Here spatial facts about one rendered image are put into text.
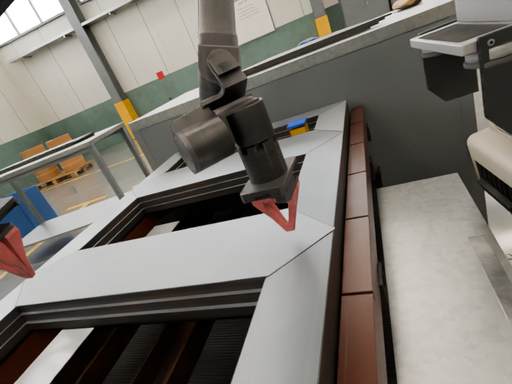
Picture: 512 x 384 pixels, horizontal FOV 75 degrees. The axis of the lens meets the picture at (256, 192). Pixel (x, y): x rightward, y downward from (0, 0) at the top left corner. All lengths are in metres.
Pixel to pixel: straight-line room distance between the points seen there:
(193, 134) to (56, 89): 11.72
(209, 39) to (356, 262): 0.38
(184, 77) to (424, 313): 9.83
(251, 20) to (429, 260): 9.19
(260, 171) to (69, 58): 11.24
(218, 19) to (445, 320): 0.57
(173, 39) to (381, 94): 9.15
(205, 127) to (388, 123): 0.96
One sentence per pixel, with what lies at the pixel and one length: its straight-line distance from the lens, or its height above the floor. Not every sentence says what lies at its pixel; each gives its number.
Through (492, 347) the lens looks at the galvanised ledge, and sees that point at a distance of 0.60.
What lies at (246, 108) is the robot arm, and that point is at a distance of 0.43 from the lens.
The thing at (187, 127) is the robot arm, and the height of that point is 1.09.
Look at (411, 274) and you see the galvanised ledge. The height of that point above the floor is 0.68.
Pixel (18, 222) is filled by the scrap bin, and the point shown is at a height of 0.25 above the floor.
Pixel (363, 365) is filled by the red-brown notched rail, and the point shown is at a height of 0.83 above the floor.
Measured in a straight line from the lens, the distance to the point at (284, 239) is 0.53.
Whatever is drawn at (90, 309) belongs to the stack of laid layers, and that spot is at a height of 0.85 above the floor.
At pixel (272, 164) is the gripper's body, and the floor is 1.00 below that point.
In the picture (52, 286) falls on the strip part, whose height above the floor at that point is 0.87.
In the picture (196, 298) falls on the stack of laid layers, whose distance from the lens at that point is 0.54.
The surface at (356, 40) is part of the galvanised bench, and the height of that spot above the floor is 1.04.
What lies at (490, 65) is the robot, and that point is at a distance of 0.61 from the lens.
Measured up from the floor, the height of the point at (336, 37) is 1.06.
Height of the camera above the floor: 1.15
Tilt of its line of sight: 22 degrees down
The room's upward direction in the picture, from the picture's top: 23 degrees counter-clockwise
